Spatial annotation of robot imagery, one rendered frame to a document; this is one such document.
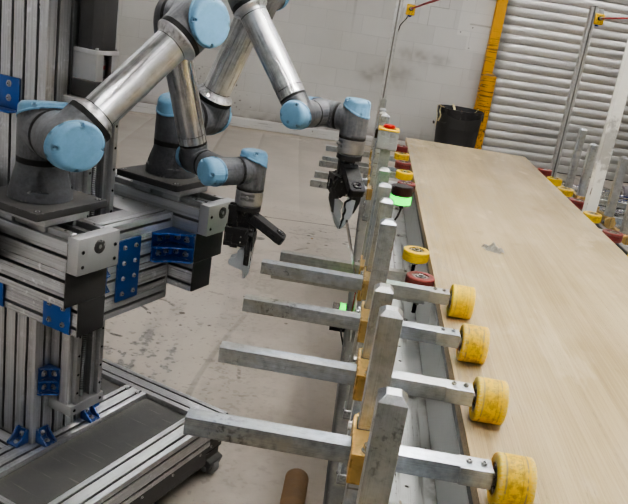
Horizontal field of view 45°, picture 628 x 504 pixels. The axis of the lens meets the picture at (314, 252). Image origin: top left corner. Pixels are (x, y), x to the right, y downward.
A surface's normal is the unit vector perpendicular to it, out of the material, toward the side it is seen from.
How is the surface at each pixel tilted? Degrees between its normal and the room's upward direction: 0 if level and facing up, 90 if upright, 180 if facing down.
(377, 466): 90
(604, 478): 0
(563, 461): 0
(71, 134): 95
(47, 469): 0
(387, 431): 90
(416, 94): 90
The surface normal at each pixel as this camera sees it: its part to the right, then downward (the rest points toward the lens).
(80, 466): 0.15, -0.94
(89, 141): 0.55, 0.42
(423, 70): 0.03, 0.31
